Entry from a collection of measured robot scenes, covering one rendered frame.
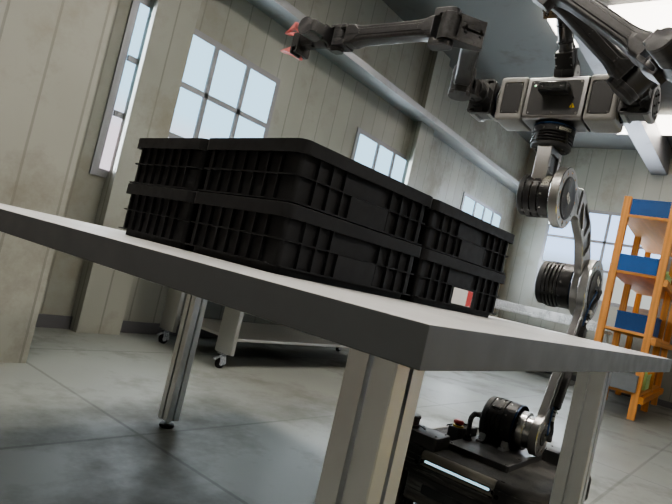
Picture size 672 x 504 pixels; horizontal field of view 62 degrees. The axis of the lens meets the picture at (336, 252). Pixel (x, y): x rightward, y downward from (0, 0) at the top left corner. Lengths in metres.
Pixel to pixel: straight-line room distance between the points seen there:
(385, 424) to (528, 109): 1.62
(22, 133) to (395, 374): 2.43
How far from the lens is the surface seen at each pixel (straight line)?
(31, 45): 2.86
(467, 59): 1.80
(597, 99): 2.01
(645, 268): 6.26
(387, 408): 0.56
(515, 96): 2.10
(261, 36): 4.74
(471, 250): 1.39
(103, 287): 3.89
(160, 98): 4.00
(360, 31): 1.83
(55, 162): 2.87
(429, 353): 0.49
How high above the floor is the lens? 0.72
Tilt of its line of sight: 2 degrees up
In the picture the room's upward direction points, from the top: 13 degrees clockwise
